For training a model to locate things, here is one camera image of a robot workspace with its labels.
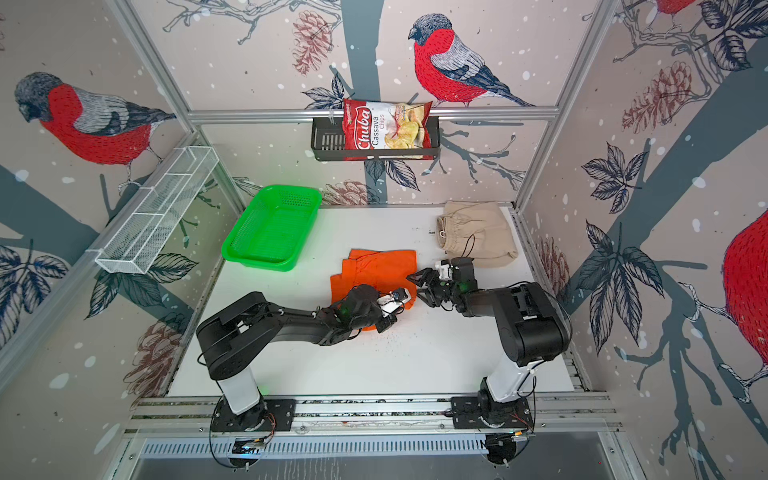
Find orange shorts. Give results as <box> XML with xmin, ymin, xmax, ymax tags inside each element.
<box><xmin>330</xmin><ymin>249</ymin><xmax>418</xmax><ymax>310</ymax></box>

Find beige shorts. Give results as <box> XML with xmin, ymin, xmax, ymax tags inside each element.
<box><xmin>436</xmin><ymin>201</ymin><xmax>519</xmax><ymax>268</ymax></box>

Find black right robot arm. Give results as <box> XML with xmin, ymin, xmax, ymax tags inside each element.
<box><xmin>407</xmin><ymin>257</ymin><xmax>572</xmax><ymax>407</ymax></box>

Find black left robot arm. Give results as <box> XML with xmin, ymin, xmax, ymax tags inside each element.
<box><xmin>195</xmin><ymin>284</ymin><xmax>411</xmax><ymax>416</ymax></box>

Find green plastic basket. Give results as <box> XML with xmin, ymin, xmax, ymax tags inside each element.
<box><xmin>221</xmin><ymin>185</ymin><xmax>322</xmax><ymax>272</ymax></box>

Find red cassava chips bag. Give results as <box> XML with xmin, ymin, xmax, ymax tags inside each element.
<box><xmin>342</xmin><ymin>99</ymin><xmax>433</xmax><ymax>152</ymax></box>

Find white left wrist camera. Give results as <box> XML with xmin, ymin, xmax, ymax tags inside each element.
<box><xmin>378</xmin><ymin>288</ymin><xmax>412</xmax><ymax>315</ymax></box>

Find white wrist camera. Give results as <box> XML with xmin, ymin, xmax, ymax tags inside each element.
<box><xmin>435</xmin><ymin>257</ymin><xmax>475</xmax><ymax>282</ymax></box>
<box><xmin>378</xmin><ymin>288</ymin><xmax>412</xmax><ymax>315</ymax></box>

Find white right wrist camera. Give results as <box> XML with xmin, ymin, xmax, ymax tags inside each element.
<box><xmin>435</xmin><ymin>257</ymin><xmax>475</xmax><ymax>282</ymax></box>

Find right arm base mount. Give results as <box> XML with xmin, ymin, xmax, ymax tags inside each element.
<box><xmin>444</xmin><ymin>377</ymin><xmax>535</xmax><ymax>430</ymax></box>

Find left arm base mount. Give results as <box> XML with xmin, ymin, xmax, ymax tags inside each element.
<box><xmin>209</xmin><ymin>396</ymin><xmax>297</xmax><ymax>433</ymax></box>

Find black wall basket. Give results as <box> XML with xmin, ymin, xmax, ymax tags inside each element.
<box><xmin>310</xmin><ymin>117</ymin><xmax>441</xmax><ymax>161</ymax></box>

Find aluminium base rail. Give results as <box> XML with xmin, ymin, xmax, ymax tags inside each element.
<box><xmin>121</xmin><ymin>392</ymin><xmax>622</xmax><ymax>468</ymax></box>

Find white wire mesh shelf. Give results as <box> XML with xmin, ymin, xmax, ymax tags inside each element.
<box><xmin>95</xmin><ymin>146</ymin><xmax>219</xmax><ymax>274</ymax></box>

